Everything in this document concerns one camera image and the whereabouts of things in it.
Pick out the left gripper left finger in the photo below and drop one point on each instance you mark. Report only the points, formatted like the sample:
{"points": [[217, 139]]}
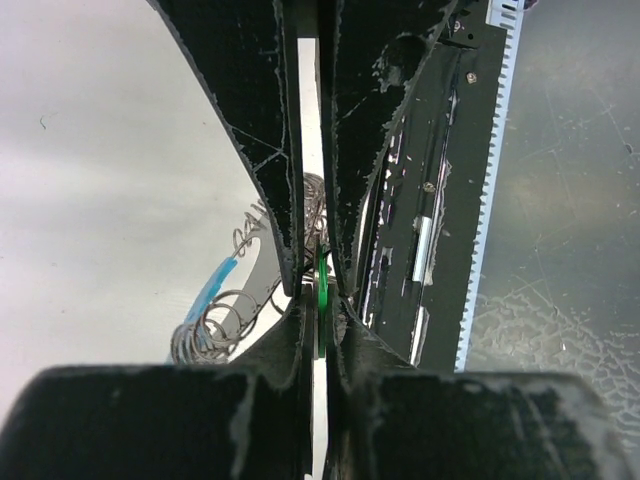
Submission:
{"points": [[249, 419]]}

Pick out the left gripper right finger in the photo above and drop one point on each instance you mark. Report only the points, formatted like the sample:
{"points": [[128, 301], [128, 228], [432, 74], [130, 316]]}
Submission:
{"points": [[389, 420]]}

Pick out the large keyring with blue handle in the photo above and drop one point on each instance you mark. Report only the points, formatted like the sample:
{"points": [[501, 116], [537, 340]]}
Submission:
{"points": [[220, 318]]}

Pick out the white slotted cable duct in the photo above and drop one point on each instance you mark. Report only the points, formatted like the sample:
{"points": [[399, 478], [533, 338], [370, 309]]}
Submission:
{"points": [[507, 15]]}

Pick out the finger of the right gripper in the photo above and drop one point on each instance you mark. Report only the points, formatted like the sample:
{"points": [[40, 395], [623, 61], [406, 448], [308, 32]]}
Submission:
{"points": [[244, 55], [370, 54]]}

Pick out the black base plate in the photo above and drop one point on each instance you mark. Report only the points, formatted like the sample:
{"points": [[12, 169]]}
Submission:
{"points": [[425, 208]]}

